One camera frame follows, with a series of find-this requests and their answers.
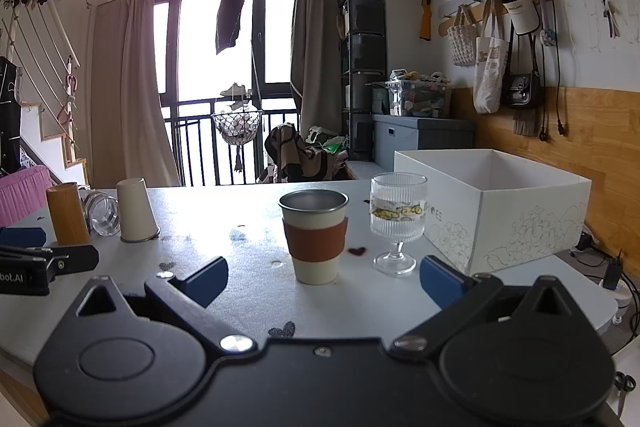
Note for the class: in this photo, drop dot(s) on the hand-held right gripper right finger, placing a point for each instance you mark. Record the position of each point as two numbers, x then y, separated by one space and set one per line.
442 283

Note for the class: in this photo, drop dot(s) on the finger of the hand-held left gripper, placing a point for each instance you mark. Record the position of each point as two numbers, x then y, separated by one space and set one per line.
20 237
75 258

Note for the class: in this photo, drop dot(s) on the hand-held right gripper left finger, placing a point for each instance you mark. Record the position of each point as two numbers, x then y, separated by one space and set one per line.
202 281

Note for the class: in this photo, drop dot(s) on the cream paper cup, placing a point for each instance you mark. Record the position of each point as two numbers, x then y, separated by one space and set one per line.
136 212

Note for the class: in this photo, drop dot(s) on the black shoulder bag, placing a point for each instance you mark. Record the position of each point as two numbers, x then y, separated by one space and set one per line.
522 91

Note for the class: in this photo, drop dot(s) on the brown wooden cup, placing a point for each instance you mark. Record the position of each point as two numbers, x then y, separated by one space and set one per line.
67 214

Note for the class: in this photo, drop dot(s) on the steel cup with brown sleeve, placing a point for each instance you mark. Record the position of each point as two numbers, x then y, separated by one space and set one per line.
314 237

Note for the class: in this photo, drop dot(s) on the dark felt heart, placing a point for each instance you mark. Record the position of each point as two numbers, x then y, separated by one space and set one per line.
282 330
167 266
357 251

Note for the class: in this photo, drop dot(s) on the pink sofa cover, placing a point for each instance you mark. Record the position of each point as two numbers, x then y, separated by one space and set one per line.
22 194

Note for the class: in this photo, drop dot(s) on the clear ribbed glass tumbler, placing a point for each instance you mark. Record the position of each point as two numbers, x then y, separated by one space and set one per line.
104 213

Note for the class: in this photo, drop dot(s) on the ribbed glass goblet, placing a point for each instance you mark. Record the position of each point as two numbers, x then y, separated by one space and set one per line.
397 209

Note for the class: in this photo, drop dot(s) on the white cardboard box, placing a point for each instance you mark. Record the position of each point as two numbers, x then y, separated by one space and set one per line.
520 217

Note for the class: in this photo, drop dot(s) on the black hanging bag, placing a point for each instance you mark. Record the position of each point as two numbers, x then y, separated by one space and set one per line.
9 117

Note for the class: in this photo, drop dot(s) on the black balcony railing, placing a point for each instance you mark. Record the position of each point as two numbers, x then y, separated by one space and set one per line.
200 147

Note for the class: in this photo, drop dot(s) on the grey storage box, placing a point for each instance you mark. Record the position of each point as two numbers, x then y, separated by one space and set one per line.
425 137

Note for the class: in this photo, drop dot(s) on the brown clothes pile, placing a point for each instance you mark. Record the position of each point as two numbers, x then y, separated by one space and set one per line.
295 157

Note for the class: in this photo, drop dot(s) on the hanging net basket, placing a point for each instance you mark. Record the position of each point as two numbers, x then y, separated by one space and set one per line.
236 127

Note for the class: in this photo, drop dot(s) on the black power adapter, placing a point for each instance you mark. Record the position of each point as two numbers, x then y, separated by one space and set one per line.
612 274

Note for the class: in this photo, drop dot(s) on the beige curtain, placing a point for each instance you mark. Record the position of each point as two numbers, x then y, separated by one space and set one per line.
132 97
315 57

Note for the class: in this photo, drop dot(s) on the white power strip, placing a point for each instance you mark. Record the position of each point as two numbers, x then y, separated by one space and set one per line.
620 294

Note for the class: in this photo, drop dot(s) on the stair railing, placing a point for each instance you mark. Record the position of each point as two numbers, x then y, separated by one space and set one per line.
45 57

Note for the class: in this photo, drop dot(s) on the clear plastic storage bin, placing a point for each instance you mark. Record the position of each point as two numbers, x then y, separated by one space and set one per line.
420 99

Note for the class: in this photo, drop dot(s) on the scissors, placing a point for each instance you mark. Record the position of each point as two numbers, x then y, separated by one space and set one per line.
622 384

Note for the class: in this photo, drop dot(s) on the canvas tote bag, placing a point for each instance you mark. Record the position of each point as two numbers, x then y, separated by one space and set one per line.
489 77

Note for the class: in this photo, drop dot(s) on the woven tote bag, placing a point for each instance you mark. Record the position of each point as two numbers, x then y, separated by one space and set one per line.
461 44

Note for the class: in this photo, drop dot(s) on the black drawer tower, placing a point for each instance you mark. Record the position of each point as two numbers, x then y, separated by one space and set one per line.
364 57

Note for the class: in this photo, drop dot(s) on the dark hanging garment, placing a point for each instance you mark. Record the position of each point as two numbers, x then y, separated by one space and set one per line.
229 12

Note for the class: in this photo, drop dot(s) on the white bucket bag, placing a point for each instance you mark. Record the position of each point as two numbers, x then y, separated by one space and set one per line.
522 14

